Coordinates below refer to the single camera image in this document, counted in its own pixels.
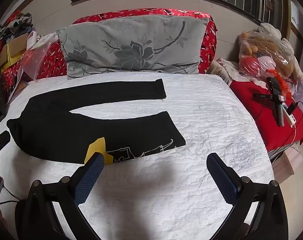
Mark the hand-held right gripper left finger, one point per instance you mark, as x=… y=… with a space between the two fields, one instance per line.
x=87 y=180

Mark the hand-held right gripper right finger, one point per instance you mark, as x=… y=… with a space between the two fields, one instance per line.
x=222 y=180

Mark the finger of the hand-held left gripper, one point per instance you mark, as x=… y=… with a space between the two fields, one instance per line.
x=0 y=142

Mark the black pants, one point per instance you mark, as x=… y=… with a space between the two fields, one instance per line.
x=54 y=120

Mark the white quilted bedspread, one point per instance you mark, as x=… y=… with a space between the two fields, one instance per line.
x=166 y=205

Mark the red shiny fabric bundle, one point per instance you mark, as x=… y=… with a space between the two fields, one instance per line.
x=10 y=80

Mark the red cloth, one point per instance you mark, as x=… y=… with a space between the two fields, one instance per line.
x=254 y=120

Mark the beige box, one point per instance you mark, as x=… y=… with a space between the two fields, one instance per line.
x=291 y=161

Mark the white power bank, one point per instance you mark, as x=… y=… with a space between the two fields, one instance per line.
x=290 y=118

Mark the clear plastic bag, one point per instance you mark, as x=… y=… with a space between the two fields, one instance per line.
x=34 y=57

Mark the cardboard box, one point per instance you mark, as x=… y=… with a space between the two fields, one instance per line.
x=14 y=47

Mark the white plastic packet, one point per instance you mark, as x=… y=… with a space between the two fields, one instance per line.
x=32 y=38

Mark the beige floral cushion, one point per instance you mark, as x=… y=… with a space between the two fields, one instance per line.
x=224 y=70

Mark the pile of mixed clothes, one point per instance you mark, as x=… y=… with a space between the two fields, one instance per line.
x=16 y=25

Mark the plastic bag of plush toys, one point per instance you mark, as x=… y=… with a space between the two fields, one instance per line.
x=264 y=52

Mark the red floral quilt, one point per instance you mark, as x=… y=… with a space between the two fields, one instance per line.
x=209 y=42

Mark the grey floral pillow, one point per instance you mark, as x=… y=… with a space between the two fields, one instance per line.
x=141 y=50

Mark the black handheld camera gimbal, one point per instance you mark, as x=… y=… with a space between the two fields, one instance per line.
x=280 y=112

